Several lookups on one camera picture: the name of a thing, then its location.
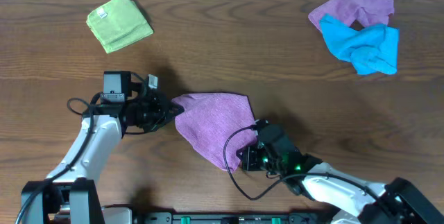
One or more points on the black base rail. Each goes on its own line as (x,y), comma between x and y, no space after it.
(187,218)

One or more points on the folded green cloth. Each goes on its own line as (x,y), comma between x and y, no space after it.
(118,24)

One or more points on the purple microfiber cloth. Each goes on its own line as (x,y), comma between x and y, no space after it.
(213,123)

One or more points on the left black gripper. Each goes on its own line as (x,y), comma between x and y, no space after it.
(164,112)

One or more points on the purple cloth at back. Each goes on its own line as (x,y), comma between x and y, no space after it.
(366,12)

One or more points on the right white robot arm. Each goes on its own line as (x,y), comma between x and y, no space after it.
(364,201)

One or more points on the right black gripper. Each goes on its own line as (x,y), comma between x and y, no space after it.
(248,164)

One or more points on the crumpled blue cloth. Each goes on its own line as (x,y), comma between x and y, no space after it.
(372,49)

